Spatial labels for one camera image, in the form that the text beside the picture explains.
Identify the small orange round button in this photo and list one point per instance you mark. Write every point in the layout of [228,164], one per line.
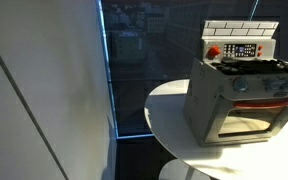
[260,48]
[260,54]

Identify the black stove burner grate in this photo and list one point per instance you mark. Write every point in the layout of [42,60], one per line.
[250,66]

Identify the black keypad display panel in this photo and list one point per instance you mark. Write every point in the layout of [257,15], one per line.
[240,50]

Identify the red stove knob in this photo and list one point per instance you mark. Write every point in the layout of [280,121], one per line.
[214,52]

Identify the grey toy stove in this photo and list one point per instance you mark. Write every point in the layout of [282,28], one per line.
[204,106]

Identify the grey oven door with window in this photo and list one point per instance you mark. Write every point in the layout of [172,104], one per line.
[247,123]

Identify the white round plate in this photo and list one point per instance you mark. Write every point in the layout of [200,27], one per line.
[170,116]

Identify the blue lit glass partition frame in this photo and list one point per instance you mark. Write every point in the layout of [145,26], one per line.
[109,76]

